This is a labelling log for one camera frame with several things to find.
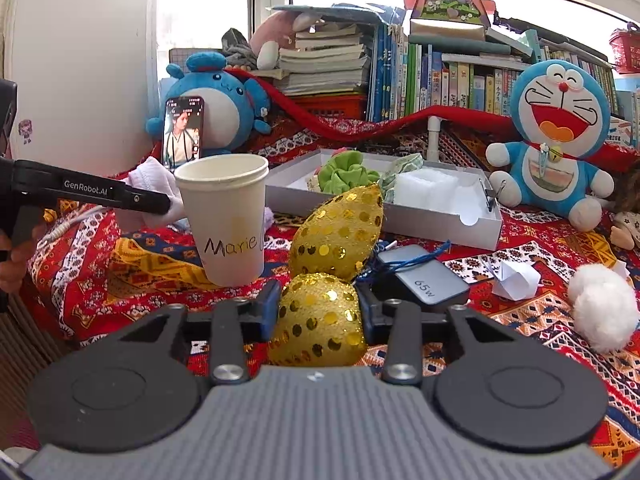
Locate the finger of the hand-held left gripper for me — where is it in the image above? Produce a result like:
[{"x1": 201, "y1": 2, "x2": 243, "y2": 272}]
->
[{"x1": 122, "y1": 184, "x2": 172, "y2": 217}]

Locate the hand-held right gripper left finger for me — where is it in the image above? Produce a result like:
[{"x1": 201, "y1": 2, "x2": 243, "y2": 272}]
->
[{"x1": 115, "y1": 280, "x2": 283, "y2": 387}]

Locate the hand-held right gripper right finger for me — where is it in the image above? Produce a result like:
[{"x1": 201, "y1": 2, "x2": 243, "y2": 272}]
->
[{"x1": 356, "y1": 284, "x2": 523, "y2": 387}]

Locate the white lace cloth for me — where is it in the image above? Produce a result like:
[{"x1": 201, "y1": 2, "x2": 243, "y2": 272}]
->
[{"x1": 127, "y1": 156, "x2": 190, "y2": 231}]

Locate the gold sequin plush star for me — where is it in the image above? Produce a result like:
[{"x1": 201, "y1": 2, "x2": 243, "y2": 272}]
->
[{"x1": 267, "y1": 183, "x2": 386, "y2": 367}]

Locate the navy floral drawstring pouch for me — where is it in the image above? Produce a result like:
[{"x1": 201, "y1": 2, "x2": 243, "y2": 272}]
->
[{"x1": 357, "y1": 240, "x2": 452, "y2": 283}]

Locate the grey cardboard box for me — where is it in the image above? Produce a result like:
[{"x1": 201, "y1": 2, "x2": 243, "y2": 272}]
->
[{"x1": 264, "y1": 147, "x2": 503, "y2": 252}]

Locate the white fluffy towel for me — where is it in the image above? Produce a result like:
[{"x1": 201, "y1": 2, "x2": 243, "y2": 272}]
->
[{"x1": 392, "y1": 167, "x2": 463, "y2": 211}]

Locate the green scrunchie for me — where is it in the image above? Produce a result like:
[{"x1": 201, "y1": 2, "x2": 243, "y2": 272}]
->
[{"x1": 317, "y1": 149, "x2": 383, "y2": 196}]

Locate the white paper figure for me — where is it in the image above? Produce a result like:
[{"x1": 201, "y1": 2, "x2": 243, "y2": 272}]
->
[{"x1": 481, "y1": 255, "x2": 541, "y2": 302}]

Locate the pale green floral cloth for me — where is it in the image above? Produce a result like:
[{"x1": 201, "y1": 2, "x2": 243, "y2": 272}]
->
[{"x1": 377, "y1": 152, "x2": 426, "y2": 203}]

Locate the white fluffy pom-pom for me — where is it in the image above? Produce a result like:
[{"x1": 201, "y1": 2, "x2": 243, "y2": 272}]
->
[{"x1": 567, "y1": 263, "x2": 640, "y2": 353}]

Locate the person's left hand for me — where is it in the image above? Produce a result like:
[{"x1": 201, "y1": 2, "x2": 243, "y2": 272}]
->
[{"x1": 0, "y1": 224, "x2": 48, "y2": 295}]

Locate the black power adapter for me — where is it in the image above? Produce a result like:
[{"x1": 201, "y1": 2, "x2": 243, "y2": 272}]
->
[{"x1": 370, "y1": 245, "x2": 472, "y2": 313}]

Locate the white paper cup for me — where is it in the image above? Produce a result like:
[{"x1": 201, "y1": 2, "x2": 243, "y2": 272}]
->
[{"x1": 173, "y1": 154, "x2": 271, "y2": 287}]

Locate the black smartphone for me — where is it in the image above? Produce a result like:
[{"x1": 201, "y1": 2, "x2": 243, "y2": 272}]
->
[{"x1": 162, "y1": 96, "x2": 206, "y2": 170}]

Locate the blue round plush toy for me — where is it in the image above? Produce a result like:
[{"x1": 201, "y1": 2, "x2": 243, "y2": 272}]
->
[{"x1": 145, "y1": 51, "x2": 273, "y2": 158}]

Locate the grey gridded board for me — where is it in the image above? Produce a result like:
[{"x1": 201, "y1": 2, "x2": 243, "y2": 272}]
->
[{"x1": 167, "y1": 47, "x2": 193, "y2": 81}]

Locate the red patterned tablecloth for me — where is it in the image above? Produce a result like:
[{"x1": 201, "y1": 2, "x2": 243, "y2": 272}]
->
[{"x1": 20, "y1": 110, "x2": 640, "y2": 468}]

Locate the grey cloth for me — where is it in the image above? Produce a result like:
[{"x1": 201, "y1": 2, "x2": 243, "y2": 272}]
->
[{"x1": 221, "y1": 27, "x2": 258, "y2": 68}]

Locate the white plastic pipe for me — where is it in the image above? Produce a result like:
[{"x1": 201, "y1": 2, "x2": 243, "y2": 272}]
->
[{"x1": 426, "y1": 116, "x2": 443, "y2": 163}]

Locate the red plastic crate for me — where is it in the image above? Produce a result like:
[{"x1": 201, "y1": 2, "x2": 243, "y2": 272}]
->
[{"x1": 295, "y1": 92, "x2": 368, "y2": 121}]

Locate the pink plush toy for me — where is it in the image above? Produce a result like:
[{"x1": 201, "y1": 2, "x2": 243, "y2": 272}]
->
[{"x1": 248, "y1": 10, "x2": 326, "y2": 72}]

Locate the stack of lying books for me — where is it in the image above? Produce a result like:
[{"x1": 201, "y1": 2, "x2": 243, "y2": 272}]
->
[{"x1": 277, "y1": 24, "x2": 373, "y2": 97}]

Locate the blue cat plush toy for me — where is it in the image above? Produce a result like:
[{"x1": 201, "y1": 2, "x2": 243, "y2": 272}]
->
[{"x1": 486, "y1": 59, "x2": 616, "y2": 233}]

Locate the row of upright books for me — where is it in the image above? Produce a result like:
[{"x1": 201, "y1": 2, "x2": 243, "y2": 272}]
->
[{"x1": 367, "y1": 22, "x2": 618, "y2": 123}]

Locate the brown-haired baby doll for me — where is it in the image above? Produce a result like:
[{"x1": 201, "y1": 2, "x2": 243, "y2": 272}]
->
[{"x1": 610, "y1": 165, "x2": 640, "y2": 251}]

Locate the pale green flat box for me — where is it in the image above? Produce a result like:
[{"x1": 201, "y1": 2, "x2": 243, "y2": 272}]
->
[{"x1": 409, "y1": 17, "x2": 488, "y2": 43}]

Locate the red plastic basket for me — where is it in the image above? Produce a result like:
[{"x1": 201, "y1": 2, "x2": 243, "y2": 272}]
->
[{"x1": 609, "y1": 22, "x2": 640, "y2": 75}]

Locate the white cable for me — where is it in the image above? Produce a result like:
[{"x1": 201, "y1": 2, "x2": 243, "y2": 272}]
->
[{"x1": 37, "y1": 205, "x2": 108, "y2": 246}]

